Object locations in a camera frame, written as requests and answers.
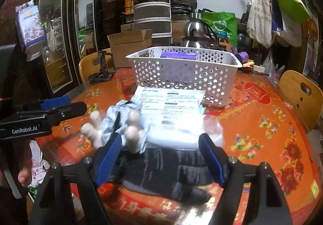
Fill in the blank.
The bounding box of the clear bag with printed sheet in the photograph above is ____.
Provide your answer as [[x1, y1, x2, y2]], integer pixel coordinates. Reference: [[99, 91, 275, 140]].
[[133, 86, 224, 150]]

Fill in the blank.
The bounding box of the black knit glove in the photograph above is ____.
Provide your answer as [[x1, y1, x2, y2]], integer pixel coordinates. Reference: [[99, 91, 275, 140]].
[[108, 146, 213, 205]]

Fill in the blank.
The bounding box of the blue snack package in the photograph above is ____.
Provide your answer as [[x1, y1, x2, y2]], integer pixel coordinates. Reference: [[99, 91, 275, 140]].
[[15, 0, 45, 48]]

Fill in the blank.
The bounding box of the light blue white glove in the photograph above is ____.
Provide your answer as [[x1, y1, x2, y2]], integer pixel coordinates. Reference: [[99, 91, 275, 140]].
[[81, 95, 149, 154]]

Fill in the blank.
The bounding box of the green shopping bag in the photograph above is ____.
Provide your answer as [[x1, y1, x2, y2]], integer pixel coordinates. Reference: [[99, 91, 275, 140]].
[[201, 12, 238, 47]]

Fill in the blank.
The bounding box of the stainless steel kettle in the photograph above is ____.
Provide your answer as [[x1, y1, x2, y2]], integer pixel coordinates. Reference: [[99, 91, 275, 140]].
[[180, 18, 218, 49]]

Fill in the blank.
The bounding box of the beige canvas tote bag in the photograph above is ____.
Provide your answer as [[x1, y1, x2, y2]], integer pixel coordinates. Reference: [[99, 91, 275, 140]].
[[246, 0, 274, 49]]

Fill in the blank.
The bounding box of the person's left hand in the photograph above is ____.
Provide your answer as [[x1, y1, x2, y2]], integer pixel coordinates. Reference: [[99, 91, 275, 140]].
[[18, 159, 32, 187]]

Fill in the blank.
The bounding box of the wooden chair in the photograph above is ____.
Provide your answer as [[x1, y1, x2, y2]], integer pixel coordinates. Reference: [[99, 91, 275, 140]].
[[278, 70, 322, 133], [79, 48, 115, 83]]

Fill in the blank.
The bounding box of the purple package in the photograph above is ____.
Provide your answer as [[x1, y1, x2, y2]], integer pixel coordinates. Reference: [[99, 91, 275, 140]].
[[160, 52, 198, 60]]

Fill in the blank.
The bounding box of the bright green hanging bag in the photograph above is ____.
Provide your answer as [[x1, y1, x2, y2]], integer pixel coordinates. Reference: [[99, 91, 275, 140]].
[[278, 0, 310, 24]]

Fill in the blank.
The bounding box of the cardboard box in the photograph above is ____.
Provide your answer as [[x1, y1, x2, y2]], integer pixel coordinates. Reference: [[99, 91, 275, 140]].
[[107, 29, 153, 68]]

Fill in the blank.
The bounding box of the purple plastic cup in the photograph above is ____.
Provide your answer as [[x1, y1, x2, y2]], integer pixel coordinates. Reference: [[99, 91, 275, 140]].
[[231, 46, 249, 64]]

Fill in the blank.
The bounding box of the white perforated plastic basket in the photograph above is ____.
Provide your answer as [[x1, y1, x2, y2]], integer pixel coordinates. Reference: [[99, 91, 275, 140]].
[[126, 46, 242, 107]]

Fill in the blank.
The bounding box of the grey stacked drawer unit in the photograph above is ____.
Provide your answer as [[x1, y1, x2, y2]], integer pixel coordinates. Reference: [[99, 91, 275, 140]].
[[132, 0, 172, 46]]

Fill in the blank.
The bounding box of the wooden chair right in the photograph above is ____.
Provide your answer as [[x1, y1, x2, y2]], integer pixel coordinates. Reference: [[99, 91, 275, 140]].
[[278, 70, 322, 133]]

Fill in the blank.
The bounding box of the orange floral tablecloth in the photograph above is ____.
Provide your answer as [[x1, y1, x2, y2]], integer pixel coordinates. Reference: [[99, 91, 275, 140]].
[[36, 68, 322, 224]]

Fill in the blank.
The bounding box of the black phone stand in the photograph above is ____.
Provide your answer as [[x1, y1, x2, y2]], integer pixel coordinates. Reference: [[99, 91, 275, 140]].
[[87, 50, 116, 84]]

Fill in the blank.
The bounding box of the wooden chair left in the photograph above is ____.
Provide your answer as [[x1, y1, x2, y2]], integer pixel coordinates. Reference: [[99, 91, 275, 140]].
[[79, 48, 115, 83]]

